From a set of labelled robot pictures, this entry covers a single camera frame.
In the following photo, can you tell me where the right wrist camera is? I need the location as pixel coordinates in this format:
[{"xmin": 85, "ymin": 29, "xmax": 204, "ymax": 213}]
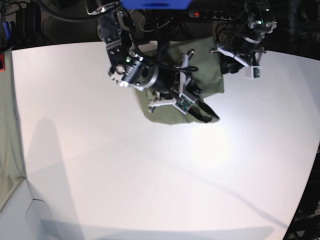
[{"xmin": 173, "ymin": 95, "xmax": 196, "ymax": 115}]

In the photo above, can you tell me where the blue handled tool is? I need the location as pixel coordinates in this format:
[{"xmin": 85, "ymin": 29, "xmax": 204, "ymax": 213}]
[{"xmin": 2, "ymin": 21, "xmax": 12, "ymax": 42}]

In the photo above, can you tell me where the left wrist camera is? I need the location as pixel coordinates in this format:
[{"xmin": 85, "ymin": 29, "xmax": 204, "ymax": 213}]
[{"xmin": 245, "ymin": 66, "xmax": 263, "ymax": 80}]

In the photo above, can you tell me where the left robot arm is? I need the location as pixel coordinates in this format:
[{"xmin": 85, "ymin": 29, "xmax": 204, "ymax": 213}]
[{"xmin": 212, "ymin": 0, "xmax": 278, "ymax": 79}]

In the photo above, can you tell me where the red clamp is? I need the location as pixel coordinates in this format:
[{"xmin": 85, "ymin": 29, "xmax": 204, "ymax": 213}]
[{"xmin": 0, "ymin": 53, "xmax": 6, "ymax": 72}]

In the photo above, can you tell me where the green t-shirt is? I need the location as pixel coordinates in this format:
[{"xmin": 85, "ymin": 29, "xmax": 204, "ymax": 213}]
[{"xmin": 135, "ymin": 37, "xmax": 224, "ymax": 125}]

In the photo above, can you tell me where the black power strip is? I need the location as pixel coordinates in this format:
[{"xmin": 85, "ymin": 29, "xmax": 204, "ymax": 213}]
[{"xmin": 188, "ymin": 9, "xmax": 232, "ymax": 21}]

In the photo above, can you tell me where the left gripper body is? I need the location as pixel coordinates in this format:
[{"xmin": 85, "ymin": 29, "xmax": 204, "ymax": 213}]
[{"xmin": 209, "ymin": 37, "xmax": 266, "ymax": 69}]

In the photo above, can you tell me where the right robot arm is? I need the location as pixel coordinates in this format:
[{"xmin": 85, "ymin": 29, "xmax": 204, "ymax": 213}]
[{"xmin": 86, "ymin": 0, "xmax": 201, "ymax": 114}]

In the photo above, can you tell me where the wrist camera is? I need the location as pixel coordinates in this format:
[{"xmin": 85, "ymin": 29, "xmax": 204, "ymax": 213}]
[
  {"xmin": 173, "ymin": 95, "xmax": 196, "ymax": 115},
  {"xmin": 245, "ymin": 66, "xmax": 263, "ymax": 80}
]

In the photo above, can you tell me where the grey cloth at left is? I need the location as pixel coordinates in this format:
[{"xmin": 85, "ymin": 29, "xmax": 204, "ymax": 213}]
[{"xmin": 0, "ymin": 49, "xmax": 26, "ymax": 209}]

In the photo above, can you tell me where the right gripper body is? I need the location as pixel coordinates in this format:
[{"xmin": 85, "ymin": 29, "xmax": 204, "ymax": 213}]
[{"xmin": 147, "ymin": 48, "xmax": 203, "ymax": 113}]

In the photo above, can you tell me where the blue box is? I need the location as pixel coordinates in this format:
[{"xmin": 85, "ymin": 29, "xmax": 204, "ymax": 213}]
[{"xmin": 121, "ymin": 0, "xmax": 191, "ymax": 10}]

